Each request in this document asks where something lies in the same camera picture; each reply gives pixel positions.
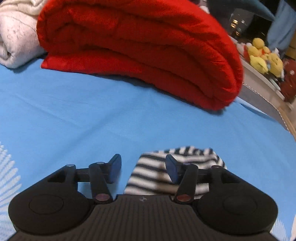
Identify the red folded blanket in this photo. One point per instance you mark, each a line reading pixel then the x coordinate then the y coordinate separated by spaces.
pixel 173 45

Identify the yellow plush toy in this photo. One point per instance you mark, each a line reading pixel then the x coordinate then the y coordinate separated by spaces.
pixel 276 64
pixel 256 54

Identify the black white striped garment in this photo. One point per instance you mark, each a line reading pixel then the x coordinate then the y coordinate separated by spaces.
pixel 150 176

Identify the blue curtain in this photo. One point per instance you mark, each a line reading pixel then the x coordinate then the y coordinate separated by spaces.
pixel 282 28

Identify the white folded blanket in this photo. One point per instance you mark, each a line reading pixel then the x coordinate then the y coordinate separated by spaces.
pixel 19 40

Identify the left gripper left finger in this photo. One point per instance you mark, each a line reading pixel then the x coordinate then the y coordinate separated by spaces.
pixel 99 175

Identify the dark red plush pillow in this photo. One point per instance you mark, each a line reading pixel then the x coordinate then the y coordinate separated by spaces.
pixel 288 85

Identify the wooden bed frame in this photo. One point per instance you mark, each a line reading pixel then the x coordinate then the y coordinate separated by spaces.
pixel 263 95

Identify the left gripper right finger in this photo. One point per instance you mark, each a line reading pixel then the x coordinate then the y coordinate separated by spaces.
pixel 188 175

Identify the blue white floral bedsheet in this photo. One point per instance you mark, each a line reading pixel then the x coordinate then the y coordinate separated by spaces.
pixel 50 119

